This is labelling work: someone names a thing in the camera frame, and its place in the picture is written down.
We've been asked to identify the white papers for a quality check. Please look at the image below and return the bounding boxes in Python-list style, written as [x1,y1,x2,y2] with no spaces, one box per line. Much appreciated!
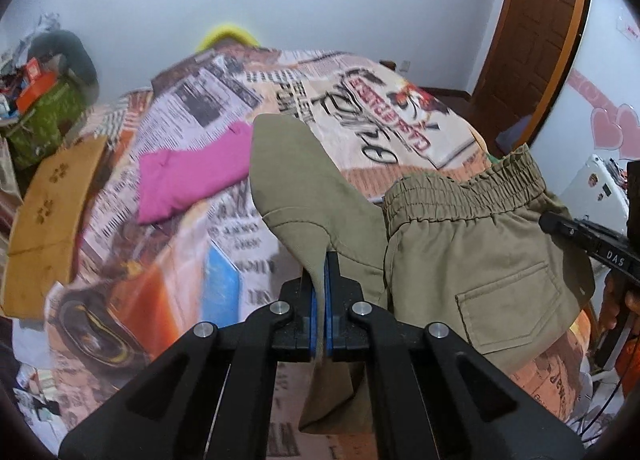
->
[14,362,68,423]

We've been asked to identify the person's right hand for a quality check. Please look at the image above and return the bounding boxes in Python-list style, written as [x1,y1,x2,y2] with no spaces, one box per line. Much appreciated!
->
[598,273,640,331]

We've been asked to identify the yellow foam tube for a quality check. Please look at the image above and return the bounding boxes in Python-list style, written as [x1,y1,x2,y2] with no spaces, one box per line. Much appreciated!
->
[194,23,261,52]

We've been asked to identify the pink garment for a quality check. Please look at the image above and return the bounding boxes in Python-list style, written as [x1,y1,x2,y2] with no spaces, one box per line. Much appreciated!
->
[137,121,254,225]

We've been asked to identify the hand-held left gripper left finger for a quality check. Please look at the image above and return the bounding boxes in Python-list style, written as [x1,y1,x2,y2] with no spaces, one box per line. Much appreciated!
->
[58,274,321,460]

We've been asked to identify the khaki pants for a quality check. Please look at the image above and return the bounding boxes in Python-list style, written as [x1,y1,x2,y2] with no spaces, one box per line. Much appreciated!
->
[248,114,597,437]

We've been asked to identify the orange box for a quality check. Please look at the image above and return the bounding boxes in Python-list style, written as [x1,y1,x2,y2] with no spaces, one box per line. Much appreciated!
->
[15,58,57,111]

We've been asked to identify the newspaper print blanket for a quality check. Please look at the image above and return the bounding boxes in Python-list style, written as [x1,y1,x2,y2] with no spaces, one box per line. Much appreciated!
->
[12,37,592,460]

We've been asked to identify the green bag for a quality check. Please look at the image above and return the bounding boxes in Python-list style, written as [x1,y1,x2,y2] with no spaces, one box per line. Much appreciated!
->
[0,80,89,171]

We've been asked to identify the grey neck pillow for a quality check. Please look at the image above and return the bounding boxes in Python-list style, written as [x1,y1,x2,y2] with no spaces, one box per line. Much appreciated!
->
[27,30,99,101]

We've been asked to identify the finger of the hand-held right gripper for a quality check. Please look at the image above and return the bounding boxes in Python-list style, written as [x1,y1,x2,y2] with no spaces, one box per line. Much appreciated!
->
[538,211,640,281]

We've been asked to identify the pink heart wall sticker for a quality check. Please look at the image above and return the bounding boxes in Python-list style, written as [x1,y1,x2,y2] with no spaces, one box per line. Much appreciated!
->
[566,67,640,161]

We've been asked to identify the wooden lap board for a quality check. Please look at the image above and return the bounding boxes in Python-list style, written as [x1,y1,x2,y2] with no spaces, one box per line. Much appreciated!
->
[0,134,109,319]

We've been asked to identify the black floor cable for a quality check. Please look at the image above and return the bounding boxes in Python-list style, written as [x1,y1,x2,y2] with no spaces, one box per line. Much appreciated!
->
[572,374,628,443]

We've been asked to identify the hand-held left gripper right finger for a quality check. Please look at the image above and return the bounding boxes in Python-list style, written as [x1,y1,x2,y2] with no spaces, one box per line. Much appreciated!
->
[324,251,587,460]

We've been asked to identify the brown wooden door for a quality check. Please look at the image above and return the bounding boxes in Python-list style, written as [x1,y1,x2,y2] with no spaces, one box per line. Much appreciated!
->
[471,0,594,147]

